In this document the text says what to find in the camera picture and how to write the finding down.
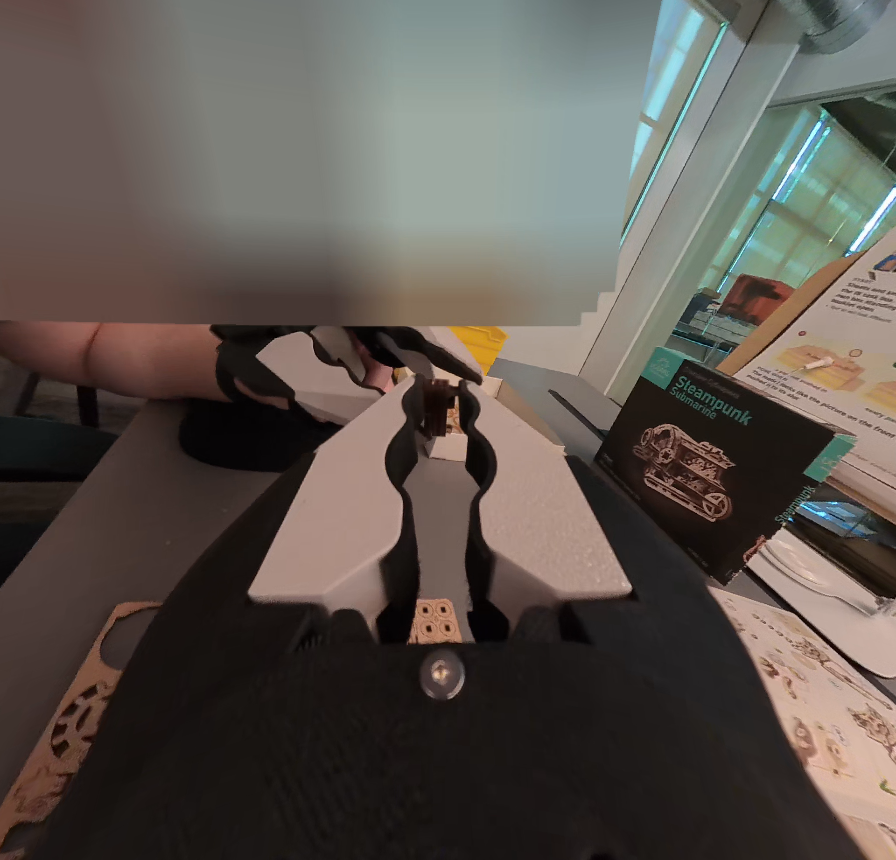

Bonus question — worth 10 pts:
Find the yellow plastic bin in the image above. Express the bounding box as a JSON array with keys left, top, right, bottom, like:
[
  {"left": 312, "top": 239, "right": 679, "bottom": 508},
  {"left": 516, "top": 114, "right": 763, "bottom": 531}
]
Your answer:
[{"left": 448, "top": 325, "right": 506, "bottom": 378}]

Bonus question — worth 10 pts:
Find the black slender stick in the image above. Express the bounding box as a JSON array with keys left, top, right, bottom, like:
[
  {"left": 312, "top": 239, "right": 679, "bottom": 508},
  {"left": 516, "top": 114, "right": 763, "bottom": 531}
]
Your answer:
[{"left": 548, "top": 389, "right": 604, "bottom": 442}]

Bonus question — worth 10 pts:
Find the white cardboard box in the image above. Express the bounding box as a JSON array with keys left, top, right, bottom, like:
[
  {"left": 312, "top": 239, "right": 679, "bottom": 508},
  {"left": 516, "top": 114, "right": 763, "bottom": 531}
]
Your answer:
[{"left": 395, "top": 376, "right": 505, "bottom": 462}]

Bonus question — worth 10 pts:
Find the large glass window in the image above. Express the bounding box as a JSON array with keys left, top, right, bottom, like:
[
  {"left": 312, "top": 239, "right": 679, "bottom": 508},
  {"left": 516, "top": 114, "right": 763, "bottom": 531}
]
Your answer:
[{"left": 672, "top": 97, "right": 896, "bottom": 357}]

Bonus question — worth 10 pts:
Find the black model kit box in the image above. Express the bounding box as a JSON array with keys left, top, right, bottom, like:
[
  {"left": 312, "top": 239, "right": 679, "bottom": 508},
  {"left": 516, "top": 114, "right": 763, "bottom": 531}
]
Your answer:
[{"left": 595, "top": 345, "right": 858, "bottom": 586}]

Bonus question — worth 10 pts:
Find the narrow glass window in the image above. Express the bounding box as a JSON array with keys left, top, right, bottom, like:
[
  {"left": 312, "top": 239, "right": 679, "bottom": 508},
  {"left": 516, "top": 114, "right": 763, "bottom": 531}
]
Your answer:
[{"left": 619, "top": 0, "right": 730, "bottom": 246}]

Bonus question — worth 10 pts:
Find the instruction poster board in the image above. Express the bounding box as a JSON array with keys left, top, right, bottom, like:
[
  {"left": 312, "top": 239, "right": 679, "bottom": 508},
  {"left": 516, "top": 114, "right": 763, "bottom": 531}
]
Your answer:
[{"left": 717, "top": 230, "right": 896, "bottom": 498}]

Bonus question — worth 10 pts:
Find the small dark wooden gear part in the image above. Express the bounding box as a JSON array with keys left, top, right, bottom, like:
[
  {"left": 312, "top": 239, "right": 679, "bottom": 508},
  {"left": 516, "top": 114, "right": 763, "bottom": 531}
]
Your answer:
[{"left": 420, "top": 378, "right": 457, "bottom": 435}]

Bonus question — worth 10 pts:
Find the white plastic packaging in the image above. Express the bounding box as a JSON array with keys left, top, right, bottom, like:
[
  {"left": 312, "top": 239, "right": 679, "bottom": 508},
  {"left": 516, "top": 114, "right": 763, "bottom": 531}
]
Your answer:
[{"left": 744, "top": 527, "right": 896, "bottom": 680}]

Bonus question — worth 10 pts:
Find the black pad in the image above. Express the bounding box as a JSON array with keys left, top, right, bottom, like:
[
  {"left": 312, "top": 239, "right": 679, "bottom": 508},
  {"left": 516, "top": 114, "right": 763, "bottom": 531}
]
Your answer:
[{"left": 178, "top": 397, "right": 338, "bottom": 473}]

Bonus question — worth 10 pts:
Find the dark office chair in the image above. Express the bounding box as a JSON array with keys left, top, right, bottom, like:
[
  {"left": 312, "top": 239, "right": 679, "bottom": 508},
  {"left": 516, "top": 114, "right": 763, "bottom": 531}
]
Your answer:
[{"left": 0, "top": 415, "right": 119, "bottom": 584}]

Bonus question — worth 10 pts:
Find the person's left forearm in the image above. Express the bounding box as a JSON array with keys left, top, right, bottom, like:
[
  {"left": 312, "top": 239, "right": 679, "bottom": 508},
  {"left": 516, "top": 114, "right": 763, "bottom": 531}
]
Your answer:
[{"left": 0, "top": 322, "right": 233, "bottom": 404}]

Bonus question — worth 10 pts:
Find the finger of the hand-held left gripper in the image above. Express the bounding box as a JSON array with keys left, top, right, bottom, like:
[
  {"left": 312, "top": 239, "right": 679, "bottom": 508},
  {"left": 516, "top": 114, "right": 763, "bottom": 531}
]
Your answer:
[
  {"left": 310, "top": 327, "right": 371, "bottom": 385},
  {"left": 254, "top": 332, "right": 386, "bottom": 427}
]

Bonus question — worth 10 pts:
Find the illustrated instruction booklet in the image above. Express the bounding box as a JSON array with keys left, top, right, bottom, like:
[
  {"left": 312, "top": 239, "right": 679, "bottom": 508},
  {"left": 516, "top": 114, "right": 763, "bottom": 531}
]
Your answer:
[{"left": 707, "top": 587, "right": 896, "bottom": 860}]

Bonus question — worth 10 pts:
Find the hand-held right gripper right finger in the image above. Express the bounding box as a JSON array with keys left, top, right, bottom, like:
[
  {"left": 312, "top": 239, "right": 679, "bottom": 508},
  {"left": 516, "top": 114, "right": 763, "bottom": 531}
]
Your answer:
[{"left": 455, "top": 378, "right": 634, "bottom": 644}]

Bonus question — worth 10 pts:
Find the person's left hand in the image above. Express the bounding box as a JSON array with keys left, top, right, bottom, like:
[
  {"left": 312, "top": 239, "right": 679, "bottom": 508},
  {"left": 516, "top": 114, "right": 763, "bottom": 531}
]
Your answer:
[{"left": 349, "top": 334, "right": 391, "bottom": 394}]

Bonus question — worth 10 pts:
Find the silver air duct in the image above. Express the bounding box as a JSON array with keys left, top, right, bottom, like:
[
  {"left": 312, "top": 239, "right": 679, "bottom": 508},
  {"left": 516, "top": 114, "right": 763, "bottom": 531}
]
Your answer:
[{"left": 745, "top": 0, "right": 895, "bottom": 54}]

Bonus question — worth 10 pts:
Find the laser-cut plywood parts sheet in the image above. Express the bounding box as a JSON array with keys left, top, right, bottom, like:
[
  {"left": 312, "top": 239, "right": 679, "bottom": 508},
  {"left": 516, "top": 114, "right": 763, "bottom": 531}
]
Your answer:
[{"left": 0, "top": 597, "right": 464, "bottom": 854}]

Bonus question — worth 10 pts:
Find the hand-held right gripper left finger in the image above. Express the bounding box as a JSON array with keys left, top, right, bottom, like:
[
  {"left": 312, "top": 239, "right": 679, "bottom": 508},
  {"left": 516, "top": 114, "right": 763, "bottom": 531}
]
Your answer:
[{"left": 248, "top": 376, "right": 429, "bottom": 644}]

